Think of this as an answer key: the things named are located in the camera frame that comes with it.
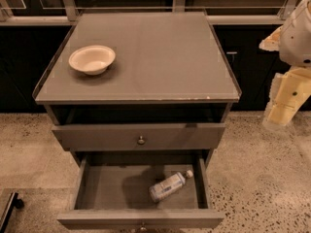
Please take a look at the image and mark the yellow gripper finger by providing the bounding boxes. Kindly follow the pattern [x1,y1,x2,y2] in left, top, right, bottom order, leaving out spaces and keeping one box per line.
[262,66,311,130]
[259,27,282,51]

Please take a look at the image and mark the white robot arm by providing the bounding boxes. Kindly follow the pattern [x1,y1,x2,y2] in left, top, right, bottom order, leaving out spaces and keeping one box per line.
[259,0,311,129]

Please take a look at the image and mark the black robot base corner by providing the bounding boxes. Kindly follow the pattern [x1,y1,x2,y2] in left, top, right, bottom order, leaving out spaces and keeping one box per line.
[0,192,24,233]

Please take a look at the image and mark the grey drawer cabinet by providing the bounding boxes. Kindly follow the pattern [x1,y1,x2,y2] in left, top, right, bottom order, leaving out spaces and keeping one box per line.
[34,13,241,159]

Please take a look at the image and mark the grey top drawer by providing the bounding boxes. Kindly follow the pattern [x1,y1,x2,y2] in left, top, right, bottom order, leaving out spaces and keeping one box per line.
[52,123,225,151]

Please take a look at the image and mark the grey open middle drawer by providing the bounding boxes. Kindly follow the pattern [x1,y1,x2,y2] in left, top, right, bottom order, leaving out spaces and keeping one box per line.
[57,155,225,229]

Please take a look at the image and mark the round metal top knob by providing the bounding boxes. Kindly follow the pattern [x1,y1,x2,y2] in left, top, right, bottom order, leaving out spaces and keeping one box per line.
[137,136,146,145]

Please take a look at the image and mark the round metal knob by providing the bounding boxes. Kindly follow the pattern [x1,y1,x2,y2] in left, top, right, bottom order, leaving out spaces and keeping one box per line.
[136,224,148,233]
[137,136,146,145]

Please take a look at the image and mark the white paper bowl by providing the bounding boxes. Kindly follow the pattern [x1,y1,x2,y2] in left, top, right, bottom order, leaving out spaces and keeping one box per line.
[68,46,116,76]

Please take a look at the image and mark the round metal middle knob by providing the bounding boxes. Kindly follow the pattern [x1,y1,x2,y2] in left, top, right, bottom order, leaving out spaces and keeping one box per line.
[136,224,148,233]

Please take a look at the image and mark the dark background cabinets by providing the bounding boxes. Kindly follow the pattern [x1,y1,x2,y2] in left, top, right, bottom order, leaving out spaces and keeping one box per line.
[0,25,289,113]

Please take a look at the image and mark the metal railing with glass panels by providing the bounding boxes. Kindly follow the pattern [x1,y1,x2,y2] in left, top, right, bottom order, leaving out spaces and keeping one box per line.
[0,0,301,25]

